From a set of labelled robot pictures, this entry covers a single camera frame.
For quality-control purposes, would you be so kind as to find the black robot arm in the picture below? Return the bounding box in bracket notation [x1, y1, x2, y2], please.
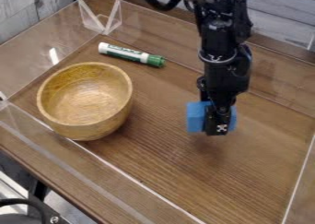
[187, 0, 252, 136]

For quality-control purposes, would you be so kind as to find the green and white marker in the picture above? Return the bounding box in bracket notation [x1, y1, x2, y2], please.
[98, 42, 165, 67]

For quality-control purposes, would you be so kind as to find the black cable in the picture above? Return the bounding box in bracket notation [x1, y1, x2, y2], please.
[0, 198, 42, 224]

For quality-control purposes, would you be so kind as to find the blue rectangular block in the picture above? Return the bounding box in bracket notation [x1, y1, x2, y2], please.
[185, 100, 239, 134]

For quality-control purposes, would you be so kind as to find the clear acrylic corner bracket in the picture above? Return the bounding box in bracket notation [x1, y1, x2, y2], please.
[77, 0, 121, 36]

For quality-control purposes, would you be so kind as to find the brown wooden bowl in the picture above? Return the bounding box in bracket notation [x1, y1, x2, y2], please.
[37, 62, 133, 141]

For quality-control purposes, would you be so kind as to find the black table leg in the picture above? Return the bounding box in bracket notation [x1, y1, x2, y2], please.
[33, 181, 48, 201]

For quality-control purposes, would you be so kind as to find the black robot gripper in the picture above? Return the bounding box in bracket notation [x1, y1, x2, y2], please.
[196, 44, 252, 136]

